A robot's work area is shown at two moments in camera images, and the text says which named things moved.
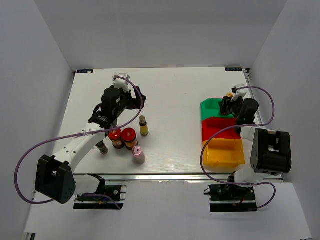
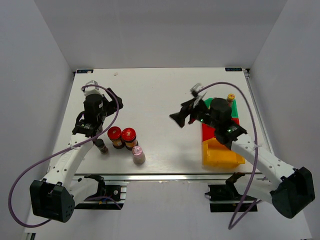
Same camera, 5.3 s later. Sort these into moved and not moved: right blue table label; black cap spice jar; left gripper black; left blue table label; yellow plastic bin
Moved: left gripper black
Not moved: yellow plastic bin; black cap spice jar; right blue table label; left blue table label
